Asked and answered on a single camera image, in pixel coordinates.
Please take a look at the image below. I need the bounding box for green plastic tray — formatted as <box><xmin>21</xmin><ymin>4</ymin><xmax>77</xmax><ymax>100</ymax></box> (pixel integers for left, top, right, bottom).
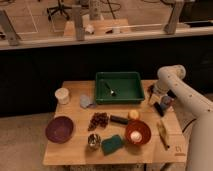
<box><xmin>94</xmin><ymin>72</ymin><xmax>145</xmax><ymax>104</ymax></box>

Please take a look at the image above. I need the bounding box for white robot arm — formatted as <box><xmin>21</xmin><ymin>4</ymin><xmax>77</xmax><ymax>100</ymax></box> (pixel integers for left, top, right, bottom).
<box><xmin>153</xmin><ymin>65</ymin><xmax>213</xmax><ymax>171</ymax></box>

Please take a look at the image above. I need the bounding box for blue cup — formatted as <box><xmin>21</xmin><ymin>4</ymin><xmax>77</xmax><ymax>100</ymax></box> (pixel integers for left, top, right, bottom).
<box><xmin>160</xmin><ymin>96</ymin><xmax>174</xmax><ymax>110</ymax></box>

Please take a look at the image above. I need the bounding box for yellow apple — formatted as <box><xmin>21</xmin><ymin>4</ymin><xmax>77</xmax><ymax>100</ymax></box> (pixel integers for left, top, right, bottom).
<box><xmin>128</xmin><ymin>110</ymin><xmax>140</xmax><ymax>120</ymax></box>

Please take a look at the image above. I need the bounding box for wooden spatula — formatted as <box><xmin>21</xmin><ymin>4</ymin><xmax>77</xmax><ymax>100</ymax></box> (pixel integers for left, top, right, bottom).
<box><xmin>157</xmin><ymin>121</ymin><xmax>170</xmax><ymax>149</ymax></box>

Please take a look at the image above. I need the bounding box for orange bowl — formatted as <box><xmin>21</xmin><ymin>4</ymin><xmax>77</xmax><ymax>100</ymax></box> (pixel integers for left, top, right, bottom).
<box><xmin>125</xmin><ymin>120</ymin><xmax>151</xmax><ymax>146</ymax></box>

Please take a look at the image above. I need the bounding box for white egg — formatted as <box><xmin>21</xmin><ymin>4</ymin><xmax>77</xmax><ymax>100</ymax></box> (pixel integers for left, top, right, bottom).
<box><xmin>130</xmin><ymin>131</ymin><xmax>142</xmax><ymax>142</ymax></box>

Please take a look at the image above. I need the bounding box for metal spoon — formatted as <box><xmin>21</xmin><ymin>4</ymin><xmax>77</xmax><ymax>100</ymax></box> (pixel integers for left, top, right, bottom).
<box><xmin>105</xmin><ymin>82</ymin><xmax>116</xmax><ymax>96</ymax></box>

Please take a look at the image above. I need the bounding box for bunch of dark grapes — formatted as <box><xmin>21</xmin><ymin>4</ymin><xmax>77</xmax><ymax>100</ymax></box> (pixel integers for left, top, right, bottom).
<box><xmin>88</xmin><ymin>113</ymin><xmax>109</xmax><ymax>131</ymax></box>

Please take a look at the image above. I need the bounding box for green sponge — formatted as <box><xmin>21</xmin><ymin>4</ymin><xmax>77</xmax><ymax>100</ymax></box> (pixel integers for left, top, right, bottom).
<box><xmin>101</xmin><ymin>135</ymin><xmax>124</xmax><ymax>155</ymax></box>

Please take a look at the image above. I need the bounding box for wooden table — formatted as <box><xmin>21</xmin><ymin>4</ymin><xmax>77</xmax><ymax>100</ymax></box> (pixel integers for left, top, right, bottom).
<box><xmin>43</xmin><ymin>81</ymin><xmax>187</xmax><ymax>165</ymax></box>

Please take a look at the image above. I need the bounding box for grey crumpled cloth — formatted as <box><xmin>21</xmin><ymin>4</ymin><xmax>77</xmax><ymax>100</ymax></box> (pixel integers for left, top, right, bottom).
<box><xmin>80</xmin><ymin>94</ymin><xmax>95</xmax><ymax>109</ymax></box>

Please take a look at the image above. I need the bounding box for small metal cup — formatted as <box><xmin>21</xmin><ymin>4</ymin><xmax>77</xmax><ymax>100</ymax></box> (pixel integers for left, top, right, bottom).
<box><xmin>88</xmin><ymin>134</ymin><xmax>101</xmax><ymax>149</ymax></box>

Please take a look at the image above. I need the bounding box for white cup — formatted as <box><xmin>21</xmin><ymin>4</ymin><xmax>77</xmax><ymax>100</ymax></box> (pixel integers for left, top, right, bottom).
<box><xmin>55</xmin><ymin>88</ymin><xmax>70</xmax><ymax>105</ymax></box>

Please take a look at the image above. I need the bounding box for purple bowl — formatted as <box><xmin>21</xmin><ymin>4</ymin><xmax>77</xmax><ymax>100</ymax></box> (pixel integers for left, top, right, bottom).
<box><xmin>45</xmin><ymin>116</ymin><xmax>74</xmax><ymax>144</ymax></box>

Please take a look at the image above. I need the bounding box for office chair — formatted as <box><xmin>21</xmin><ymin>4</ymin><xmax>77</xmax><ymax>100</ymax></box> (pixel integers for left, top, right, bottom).
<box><xmin>46</xmin><ymin>0</ymin><xmax>71</xmax><ymax>21</ymax></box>

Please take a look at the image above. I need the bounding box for wooden railing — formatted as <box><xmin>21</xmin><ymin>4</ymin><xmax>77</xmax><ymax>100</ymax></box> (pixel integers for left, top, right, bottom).
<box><xmin>0</xmin><ymin>0</ymin><xmax>213</xmax><ymax>49</ymax></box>

